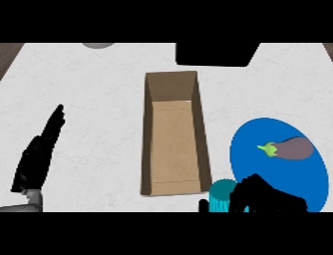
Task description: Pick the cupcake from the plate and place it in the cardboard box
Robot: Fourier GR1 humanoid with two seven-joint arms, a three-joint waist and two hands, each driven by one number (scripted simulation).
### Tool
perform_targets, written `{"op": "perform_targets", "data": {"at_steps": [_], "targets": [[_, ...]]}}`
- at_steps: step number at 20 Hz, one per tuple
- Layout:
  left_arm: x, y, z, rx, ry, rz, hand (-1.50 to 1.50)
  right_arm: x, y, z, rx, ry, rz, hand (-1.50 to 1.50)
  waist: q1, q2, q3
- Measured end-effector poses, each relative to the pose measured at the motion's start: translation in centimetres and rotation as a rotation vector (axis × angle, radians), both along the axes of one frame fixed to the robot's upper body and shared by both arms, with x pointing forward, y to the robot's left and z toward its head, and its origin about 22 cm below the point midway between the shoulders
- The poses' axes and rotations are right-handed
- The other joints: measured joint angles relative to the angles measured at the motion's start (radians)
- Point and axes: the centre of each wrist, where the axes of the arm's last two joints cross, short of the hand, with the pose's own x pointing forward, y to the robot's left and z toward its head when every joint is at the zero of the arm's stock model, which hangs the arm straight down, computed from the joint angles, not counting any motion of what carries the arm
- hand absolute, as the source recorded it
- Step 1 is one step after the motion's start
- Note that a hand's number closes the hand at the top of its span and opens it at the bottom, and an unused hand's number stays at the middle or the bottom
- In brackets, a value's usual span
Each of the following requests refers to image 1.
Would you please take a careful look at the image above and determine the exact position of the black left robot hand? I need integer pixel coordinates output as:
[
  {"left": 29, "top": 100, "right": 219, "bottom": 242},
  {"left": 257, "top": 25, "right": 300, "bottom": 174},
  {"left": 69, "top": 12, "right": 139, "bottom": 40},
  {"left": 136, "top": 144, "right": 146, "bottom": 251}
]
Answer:
[{"left": 9, "top": 104, "right": 68, "bottom": 194}]

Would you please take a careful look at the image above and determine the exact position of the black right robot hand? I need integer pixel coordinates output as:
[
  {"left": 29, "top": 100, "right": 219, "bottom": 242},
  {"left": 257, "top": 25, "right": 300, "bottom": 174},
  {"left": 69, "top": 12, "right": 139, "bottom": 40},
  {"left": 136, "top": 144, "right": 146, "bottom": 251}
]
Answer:
[{"left": 196, "top": 172, "right": 309, "bottom": 213}]

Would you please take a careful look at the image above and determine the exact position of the blue plate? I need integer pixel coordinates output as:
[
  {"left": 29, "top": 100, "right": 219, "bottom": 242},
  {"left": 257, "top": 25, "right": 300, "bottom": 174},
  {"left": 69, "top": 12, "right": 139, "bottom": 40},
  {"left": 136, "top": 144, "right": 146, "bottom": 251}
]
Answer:
[{"left": 227, "top": 117, "right": 329, "bottom": 213}]

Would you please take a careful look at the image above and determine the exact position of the teal cupcake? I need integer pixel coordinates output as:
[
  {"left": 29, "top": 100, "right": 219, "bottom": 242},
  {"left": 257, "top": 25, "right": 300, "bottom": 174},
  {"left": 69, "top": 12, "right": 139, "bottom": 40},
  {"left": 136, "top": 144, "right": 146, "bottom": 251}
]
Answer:
[{"left": 207, "top": 178, "right": 250, "bottom": 213}]

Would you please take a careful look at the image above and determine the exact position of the brown cardboard box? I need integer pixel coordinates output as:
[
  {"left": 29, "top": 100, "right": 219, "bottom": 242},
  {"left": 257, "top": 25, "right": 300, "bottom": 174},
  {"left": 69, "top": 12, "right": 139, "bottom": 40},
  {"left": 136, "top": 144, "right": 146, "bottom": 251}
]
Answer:
[{"left": 140, "top": 70, "right": 213, "bottom": 197}]

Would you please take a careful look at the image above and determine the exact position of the purple eggplant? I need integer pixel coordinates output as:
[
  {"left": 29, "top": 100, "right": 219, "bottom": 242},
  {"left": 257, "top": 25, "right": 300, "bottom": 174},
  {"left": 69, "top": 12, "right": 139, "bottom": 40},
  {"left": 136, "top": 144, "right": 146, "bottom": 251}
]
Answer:
[{"left": 255, "top": 135, "right": 316, "bottom": 161}]

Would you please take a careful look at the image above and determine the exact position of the grey round object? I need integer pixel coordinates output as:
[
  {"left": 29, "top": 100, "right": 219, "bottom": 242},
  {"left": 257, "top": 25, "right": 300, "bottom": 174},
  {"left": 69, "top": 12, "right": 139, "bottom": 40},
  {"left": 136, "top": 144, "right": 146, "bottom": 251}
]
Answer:
[{"left": 81, "top": 43, "right": 116, "bottom": 50}]

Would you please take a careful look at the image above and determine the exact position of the black appliance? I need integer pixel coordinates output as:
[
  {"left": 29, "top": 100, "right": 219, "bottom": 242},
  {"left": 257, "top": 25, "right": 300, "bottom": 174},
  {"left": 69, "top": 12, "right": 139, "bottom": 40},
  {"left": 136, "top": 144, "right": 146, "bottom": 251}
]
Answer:
[{"left": 173, "top": 43, "right": 261, "bottom": 68}]

